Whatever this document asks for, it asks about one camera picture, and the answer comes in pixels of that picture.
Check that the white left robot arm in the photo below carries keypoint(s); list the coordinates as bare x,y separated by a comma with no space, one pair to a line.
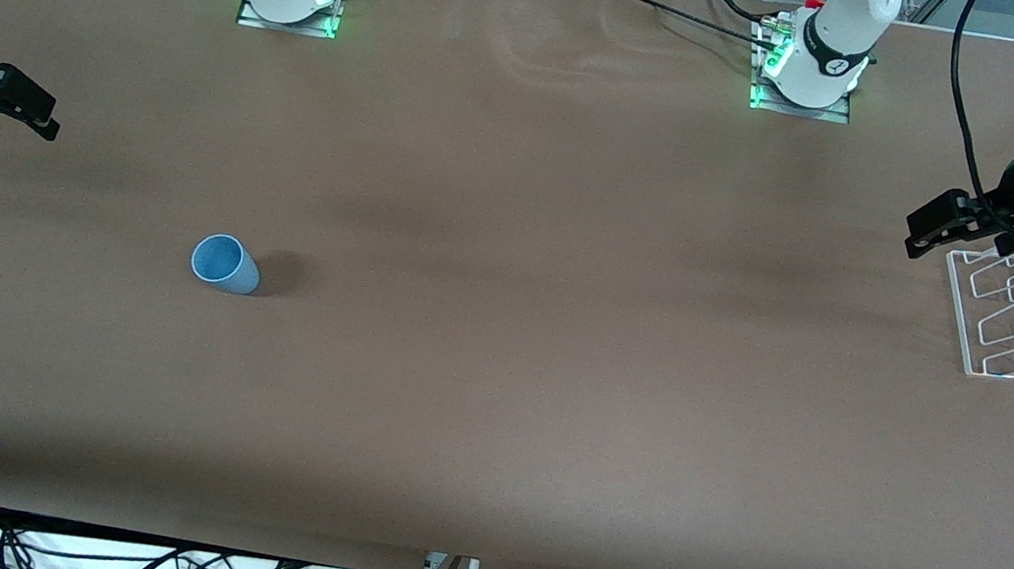
834,43

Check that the brown table cover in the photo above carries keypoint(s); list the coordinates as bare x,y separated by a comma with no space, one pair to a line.
495,372

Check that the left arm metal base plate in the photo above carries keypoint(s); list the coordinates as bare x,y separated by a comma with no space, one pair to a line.
833,115

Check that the blue plastic cup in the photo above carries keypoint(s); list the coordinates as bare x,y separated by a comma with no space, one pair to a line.
222,264

